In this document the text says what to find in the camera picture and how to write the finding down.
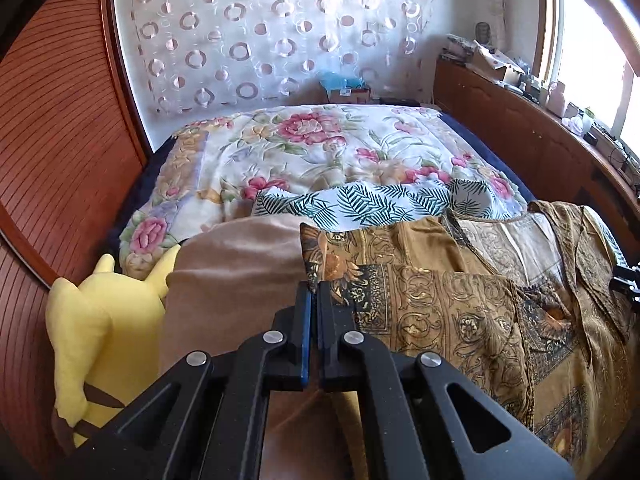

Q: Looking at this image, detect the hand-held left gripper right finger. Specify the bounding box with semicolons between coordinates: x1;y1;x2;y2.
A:
318;281;577;480

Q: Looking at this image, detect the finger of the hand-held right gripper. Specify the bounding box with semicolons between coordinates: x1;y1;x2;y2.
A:
609;264;640;305

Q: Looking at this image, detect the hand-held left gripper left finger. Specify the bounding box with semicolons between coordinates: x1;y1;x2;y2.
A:
65;281;314;480

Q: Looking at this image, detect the brown patterned garment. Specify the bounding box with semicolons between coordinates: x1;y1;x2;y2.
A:
299;200;635;480

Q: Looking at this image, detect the tan pillow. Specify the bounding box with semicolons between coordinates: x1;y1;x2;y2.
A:
157;215;353;480

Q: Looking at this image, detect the leaf print bed sheet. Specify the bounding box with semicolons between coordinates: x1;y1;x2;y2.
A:
251;180;529;230

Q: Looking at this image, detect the floral quilt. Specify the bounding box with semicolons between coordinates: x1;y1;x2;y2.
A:
117;105;529;281

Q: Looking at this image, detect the pink jug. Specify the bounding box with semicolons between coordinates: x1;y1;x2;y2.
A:
546;81;569;112

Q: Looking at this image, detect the yellow plush toy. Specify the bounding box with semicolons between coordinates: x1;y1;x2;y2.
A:
45;245;182;456

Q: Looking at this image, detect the wooden cabinet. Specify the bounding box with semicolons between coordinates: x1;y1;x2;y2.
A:
431;56;640;226

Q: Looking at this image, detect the window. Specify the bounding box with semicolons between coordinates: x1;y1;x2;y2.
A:
535;0;640;153

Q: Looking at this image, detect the open cardboard box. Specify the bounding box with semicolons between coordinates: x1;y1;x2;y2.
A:
469;41;525;87

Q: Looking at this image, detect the cardboard box with blue cloth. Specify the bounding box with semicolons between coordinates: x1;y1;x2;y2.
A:
319;70;374;107

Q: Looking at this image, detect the white curtain with circles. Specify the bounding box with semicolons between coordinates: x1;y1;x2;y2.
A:
111;0;437;117

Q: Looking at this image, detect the wooden slatted panel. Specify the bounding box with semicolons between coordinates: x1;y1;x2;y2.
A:
0;0;157;480

